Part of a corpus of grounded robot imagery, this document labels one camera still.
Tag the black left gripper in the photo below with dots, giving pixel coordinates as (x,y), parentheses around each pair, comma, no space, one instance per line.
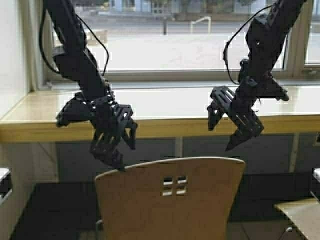
(103,113)

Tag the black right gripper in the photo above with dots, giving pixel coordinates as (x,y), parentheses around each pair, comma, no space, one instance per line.
(238,107)

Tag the plywood chair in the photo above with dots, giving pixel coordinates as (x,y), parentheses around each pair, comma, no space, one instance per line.
(187,198)
(304,215)

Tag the robot base left corner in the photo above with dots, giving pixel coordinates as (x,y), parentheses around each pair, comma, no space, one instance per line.
(6,184)

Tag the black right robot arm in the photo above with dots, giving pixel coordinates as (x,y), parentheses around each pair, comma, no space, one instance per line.
(265,39)

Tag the robot base right corner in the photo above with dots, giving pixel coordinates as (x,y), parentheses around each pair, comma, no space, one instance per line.
(315,184)

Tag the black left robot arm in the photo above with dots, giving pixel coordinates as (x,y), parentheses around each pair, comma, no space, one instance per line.
(73,59)

